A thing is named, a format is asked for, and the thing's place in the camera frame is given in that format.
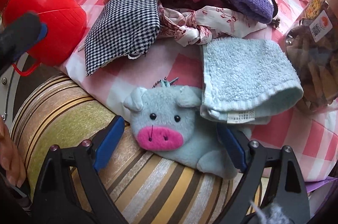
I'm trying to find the pink checked plastic tablecloth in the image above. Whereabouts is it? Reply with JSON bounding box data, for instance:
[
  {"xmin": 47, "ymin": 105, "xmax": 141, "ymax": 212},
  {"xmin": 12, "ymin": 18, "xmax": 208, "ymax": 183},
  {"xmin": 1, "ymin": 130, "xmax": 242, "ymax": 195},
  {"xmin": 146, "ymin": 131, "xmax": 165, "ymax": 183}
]
[{"xmin": 55, "ymin": 0, "xmax": 338, "ymax": 182}]

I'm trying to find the black white houndstooth cloth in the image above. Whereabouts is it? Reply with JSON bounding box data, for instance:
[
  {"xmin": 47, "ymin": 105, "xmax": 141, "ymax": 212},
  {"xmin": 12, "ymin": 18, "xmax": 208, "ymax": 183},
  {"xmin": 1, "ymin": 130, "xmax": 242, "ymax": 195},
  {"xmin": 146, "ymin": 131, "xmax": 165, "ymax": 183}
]
[{"xmin": 85, "ymin": 0, "xmax": 161, "ymax": 77}]

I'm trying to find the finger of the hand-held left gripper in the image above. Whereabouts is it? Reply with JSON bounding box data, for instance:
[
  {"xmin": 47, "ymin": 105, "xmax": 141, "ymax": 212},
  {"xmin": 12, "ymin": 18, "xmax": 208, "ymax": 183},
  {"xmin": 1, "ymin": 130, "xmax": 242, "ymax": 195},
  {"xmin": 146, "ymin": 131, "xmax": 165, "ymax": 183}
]
[{"xmin": 0, "ymin": 11, "xmax": 48, "ymax": 68}]

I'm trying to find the white red print scarf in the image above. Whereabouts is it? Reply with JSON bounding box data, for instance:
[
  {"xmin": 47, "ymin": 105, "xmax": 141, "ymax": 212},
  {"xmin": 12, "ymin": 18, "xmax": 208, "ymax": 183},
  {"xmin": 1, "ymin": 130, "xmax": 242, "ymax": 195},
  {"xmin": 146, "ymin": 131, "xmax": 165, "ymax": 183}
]
[{"xmin": 158, "ymin": 0, "xmax": 267, "ymax": 47}]

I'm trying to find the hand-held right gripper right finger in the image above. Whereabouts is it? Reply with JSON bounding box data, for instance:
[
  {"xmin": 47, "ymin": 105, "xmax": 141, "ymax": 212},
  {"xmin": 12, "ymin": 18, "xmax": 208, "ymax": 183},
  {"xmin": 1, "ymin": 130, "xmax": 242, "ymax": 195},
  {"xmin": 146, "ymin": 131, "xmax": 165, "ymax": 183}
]
[{"xmin": 214, "ymin": 125, "xmax": 311, "ymax": 224}]

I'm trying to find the person's left hand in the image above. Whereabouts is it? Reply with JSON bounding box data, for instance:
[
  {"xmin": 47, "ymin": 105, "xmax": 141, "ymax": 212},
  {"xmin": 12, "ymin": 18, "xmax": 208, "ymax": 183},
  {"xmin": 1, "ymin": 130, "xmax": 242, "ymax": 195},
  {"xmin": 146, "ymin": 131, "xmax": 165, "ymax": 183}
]
[{"xmin": 0, "ymin": 118, "xmax": 27, "ymax": 187}]

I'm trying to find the striped velvet bolster cushion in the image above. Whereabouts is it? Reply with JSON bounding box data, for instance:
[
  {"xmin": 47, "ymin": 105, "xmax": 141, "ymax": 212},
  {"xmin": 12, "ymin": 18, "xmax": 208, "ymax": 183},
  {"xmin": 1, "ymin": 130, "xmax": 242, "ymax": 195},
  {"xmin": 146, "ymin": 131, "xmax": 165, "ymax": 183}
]
[{"xmin": 11, "ymin": 73, "xmax": 264, "ymax": 224}]

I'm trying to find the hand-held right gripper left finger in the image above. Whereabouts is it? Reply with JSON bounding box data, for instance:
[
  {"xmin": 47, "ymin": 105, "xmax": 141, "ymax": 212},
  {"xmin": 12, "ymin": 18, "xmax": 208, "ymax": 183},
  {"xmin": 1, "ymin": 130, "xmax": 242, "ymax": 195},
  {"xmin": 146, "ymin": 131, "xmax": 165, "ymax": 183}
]
[{"xmin": 31, "ymin": 115, "xmax": 125, "ymax": 224}]

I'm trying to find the grey yarn tuft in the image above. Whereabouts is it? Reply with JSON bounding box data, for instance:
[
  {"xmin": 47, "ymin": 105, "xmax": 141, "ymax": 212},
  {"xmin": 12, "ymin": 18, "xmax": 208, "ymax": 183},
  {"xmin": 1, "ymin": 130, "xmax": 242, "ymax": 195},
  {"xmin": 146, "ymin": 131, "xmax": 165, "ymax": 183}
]
[{"xmin": 249, "ymin": 200, "xmax": 292, "ymax": 224}]

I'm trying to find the clear snack jar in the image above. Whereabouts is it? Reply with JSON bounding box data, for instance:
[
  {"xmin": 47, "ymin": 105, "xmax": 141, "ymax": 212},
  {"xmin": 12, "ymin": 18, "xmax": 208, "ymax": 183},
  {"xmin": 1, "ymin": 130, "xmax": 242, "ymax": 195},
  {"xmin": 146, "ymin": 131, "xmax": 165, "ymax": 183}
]
[{"xmin": 285, "ymin": 0, "xmax": 338, "ymax": 115}]

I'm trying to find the red plastic basket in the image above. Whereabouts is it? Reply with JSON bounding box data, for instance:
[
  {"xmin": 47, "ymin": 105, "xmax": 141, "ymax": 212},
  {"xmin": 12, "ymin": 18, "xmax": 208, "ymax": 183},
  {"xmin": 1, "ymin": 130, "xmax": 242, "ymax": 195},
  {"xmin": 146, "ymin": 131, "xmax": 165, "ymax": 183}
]
[{"xmin": 0, "ymin": 0, "xmax": 87, "ymax": 77}]

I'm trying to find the light blue towel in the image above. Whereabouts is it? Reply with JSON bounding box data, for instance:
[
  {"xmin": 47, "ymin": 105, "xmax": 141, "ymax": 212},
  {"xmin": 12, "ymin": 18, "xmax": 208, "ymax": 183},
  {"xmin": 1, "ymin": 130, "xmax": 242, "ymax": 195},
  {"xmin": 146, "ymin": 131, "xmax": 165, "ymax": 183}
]
[{"xmin": 200, "ymin": 37, "xmax": 304, "ymax": 124}]

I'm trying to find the blue pig plush toy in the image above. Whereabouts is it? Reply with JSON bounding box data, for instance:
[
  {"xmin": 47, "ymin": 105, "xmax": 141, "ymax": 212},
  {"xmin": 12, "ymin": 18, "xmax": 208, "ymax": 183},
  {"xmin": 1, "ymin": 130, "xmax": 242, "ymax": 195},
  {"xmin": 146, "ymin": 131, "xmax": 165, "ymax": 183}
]
[{"xmin": 124, "ymin": 77, "xmax": 251, "ymax": 179}]

